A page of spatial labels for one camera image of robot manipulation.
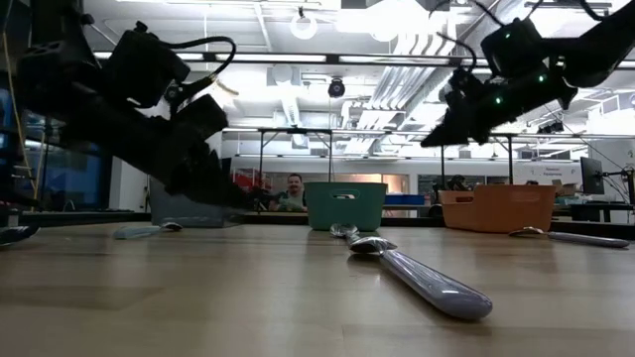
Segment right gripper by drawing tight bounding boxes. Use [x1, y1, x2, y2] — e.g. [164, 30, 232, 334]
[421, 67, 535, 148]

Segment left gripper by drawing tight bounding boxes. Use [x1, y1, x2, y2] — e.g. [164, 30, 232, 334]
[73, 93, 249, 207]

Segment light blue handled spoon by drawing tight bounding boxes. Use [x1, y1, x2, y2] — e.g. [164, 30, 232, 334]
[111, 221, 184, 241]

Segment purple handled spoon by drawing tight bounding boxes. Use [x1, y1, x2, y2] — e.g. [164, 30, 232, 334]
[348, 235, 494, 321]

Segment grey-handled spoon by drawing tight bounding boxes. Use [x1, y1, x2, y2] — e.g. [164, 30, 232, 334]
[508, 226, 631, 249]

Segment black monitor on arm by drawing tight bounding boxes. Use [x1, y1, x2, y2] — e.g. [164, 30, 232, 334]
[579, 156, 605, 195]

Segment gray plastic bin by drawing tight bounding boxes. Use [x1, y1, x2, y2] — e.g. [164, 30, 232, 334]
[148, 177, 249, 229]

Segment blue storage box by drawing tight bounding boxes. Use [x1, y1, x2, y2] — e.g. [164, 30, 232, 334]
[385, 193, 427, 206]

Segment person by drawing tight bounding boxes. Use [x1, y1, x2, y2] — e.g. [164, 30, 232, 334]
[267, 173, 308, 213]

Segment orange plastic bin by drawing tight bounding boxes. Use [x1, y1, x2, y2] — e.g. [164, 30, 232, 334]
[438, 183, 559, 234]

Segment black track spotlights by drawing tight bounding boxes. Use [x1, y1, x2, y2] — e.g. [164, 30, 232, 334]
[537, 118, 566, 135]

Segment teal plastic bin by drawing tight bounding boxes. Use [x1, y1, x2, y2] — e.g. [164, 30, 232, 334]
[303, 180, 389, 233]

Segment black background frame stand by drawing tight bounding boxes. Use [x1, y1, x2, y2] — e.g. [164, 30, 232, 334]
[257, 127, 334, 183]
[439, 131, 515, 185]

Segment black aluminium table frame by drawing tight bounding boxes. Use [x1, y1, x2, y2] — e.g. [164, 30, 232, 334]
[0, 210, 635, 240]

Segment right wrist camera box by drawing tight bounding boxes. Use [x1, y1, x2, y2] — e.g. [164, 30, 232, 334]
[479, 17, 548, 76]

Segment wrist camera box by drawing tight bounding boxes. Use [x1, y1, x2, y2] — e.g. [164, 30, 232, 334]
[106, 22, 192, 109]
[479, 17, 548, 76]

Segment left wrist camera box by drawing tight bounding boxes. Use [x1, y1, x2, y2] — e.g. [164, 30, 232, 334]
[106, 22, 192, 109]

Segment black ceiling light rail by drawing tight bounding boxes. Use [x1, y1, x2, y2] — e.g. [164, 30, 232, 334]
[93, 51, 635, 70]

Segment black left camera cable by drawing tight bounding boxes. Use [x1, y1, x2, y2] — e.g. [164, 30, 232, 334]
[161, 35, 238, 103]

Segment white ring lamp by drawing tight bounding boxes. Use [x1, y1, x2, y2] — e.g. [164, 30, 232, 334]
[290, 12, 318, 41]

